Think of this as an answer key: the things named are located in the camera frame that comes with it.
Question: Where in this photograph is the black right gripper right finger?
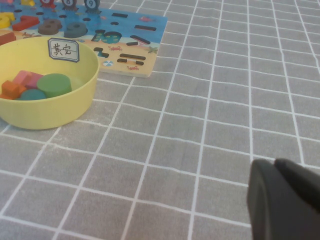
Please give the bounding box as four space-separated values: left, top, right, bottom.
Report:
274 158 320 213

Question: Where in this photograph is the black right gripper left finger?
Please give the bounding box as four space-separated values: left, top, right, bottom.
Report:
246 158 320 240

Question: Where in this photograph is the yellow bowl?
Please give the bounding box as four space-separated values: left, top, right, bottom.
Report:
0 36 101 130

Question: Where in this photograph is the blue wooden puzzle board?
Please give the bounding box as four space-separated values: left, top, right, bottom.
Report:
0 0 168 79

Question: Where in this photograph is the orange plus sign piece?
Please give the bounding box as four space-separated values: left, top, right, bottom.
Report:
0 79 27 100

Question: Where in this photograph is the grey checked tablecloth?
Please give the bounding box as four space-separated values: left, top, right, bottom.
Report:
0 0 320 240

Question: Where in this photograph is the green round block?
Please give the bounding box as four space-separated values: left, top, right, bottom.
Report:
36 73 73 99

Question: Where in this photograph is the dark grey number nine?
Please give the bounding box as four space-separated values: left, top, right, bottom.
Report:
63 21 88 38

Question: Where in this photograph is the white paper label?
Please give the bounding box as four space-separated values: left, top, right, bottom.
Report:
47 37 81 63

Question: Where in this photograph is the teal heart block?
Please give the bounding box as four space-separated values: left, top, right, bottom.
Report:
15 89 47 101

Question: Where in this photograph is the dark grey fish peg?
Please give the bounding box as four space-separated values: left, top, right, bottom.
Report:
83 0 101 15

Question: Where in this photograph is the pink rectangle block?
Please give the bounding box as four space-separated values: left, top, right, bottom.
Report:
11 70 45 90

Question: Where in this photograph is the brown number eight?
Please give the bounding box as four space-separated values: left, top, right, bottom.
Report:
37 18 63 36

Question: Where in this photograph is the brown fish peg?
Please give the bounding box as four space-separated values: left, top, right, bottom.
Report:
61 0 77 11

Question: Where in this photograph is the red number seven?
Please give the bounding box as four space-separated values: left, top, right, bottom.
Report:
11 15 41 31

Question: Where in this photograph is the red triangle block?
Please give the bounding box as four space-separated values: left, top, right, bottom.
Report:
0 31 17 46

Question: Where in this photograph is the yellow number six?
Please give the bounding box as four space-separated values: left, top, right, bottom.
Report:
0 11 15 29

